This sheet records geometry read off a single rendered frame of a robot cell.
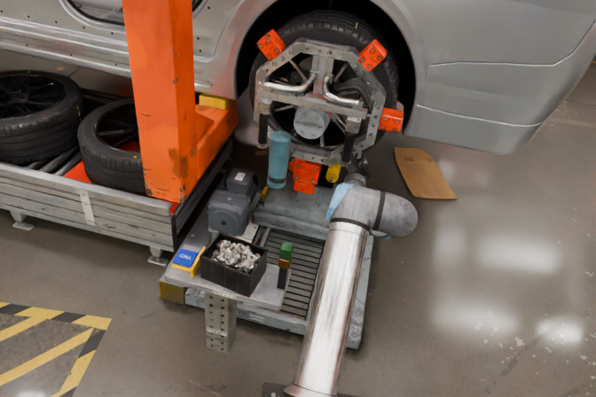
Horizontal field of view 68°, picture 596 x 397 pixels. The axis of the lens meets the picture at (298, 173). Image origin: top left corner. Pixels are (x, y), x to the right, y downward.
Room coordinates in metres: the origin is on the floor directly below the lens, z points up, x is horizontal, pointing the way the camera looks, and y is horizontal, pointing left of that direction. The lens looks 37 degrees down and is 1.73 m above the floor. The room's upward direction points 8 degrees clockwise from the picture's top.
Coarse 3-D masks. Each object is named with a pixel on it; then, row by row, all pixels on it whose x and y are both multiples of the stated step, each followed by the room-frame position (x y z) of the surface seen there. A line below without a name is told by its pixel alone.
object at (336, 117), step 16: (272, 80) 1.79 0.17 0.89; (304, 80) 1.77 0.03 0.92; (336, 80) 1.75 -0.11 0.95; (272, 112) 1.77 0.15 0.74; (288, 112) 1.91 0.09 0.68; (368, 112) 1.73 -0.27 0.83; (288, 128) 1.79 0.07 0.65; (336, 128) 1.89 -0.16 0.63; (304, 144) 1.74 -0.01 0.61; (320, 144) 1.74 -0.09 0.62; (336, 144) 1.72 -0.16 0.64
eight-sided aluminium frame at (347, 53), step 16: (288, 48) 1.67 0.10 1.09; (304, 48) 1.66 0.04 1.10; (320, 48) 1.65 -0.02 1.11; (336, 48) 1.65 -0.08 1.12; (352, 48) 1.68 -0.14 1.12; (272, 64) 1.68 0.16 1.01; (352, 64) 1.63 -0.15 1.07; (256, 80) 1.69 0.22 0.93; (368, 80) 1.62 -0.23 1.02; (384, 96) 1.61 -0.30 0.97; (256, 112) 1.69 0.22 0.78; (272, 128) 1.68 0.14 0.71; (368, 128) 1.62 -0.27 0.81; (368, 144) 1.61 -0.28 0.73; (320, 160) 1.64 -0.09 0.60; (336, 160) 1.63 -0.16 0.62
